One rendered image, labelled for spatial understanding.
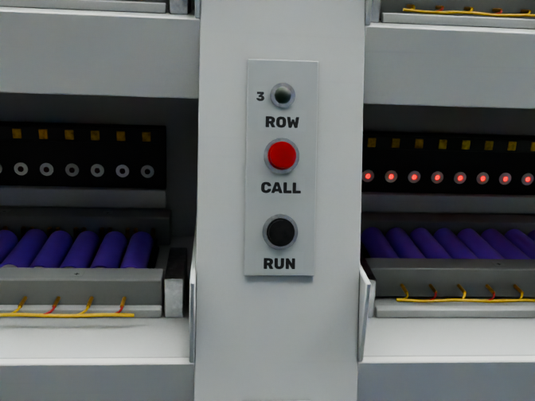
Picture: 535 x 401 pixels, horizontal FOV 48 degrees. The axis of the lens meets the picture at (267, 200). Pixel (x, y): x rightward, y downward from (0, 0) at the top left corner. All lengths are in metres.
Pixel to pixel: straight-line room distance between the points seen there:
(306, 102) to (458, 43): 0.10
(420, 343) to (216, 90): 0.20
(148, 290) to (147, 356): 0.05
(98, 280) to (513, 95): 0.28
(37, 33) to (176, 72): 0.08
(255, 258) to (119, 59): 0.14
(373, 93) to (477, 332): 0.17
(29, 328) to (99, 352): 0.05
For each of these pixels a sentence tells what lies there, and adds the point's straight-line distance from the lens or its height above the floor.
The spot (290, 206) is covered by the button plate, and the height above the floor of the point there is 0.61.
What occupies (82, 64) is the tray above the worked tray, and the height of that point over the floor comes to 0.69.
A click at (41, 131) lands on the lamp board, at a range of 0.52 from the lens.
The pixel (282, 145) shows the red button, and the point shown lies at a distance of 0.34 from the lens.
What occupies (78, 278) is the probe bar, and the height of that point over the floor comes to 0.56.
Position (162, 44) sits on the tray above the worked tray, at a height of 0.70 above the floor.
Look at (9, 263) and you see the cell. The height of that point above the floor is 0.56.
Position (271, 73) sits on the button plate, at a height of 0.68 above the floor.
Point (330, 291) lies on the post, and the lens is 0.35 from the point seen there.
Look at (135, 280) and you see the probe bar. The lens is 0.40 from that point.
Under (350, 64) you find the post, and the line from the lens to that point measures 0.36.
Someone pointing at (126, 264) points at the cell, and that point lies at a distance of 0.43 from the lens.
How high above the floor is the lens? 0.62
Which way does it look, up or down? 1 degrees down
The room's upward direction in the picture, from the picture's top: 1 degrees clockwise
